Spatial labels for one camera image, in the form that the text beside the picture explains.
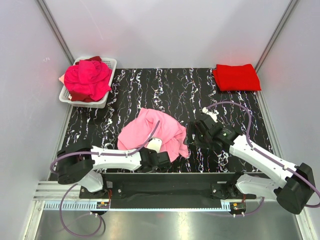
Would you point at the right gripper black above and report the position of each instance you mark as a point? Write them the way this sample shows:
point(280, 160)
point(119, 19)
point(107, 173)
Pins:
point(193, 129)

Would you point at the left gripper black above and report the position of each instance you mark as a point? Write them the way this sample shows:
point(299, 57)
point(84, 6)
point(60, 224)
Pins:
point(152, 151)

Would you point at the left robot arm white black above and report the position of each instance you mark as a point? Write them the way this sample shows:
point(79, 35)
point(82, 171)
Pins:
point(80, 167)

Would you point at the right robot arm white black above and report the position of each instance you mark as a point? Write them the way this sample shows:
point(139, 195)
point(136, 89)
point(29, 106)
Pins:
point(289, 184)

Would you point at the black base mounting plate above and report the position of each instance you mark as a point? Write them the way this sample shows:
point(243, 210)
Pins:
point(161, 191)

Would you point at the folded red t shirt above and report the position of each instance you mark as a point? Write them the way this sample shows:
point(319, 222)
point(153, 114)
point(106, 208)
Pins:
point(236, 78)

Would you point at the crumpled magenta t shirt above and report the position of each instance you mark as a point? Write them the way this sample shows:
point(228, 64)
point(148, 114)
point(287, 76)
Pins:
point(87, 78)

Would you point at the light pink t shirt in basket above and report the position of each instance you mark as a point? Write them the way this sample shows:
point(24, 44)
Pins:
point(62, 78)

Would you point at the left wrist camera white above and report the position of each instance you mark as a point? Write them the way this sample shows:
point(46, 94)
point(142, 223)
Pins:
point(154, 144)

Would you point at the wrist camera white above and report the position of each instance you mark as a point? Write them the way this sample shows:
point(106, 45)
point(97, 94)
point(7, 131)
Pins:
point(213, 115)
point(154, 144)

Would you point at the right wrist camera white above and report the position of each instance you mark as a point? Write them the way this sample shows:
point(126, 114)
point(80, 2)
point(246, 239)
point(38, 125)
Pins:
point(213, 115)

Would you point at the aluminium rail front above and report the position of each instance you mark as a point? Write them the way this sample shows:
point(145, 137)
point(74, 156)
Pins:
point(66, 197)

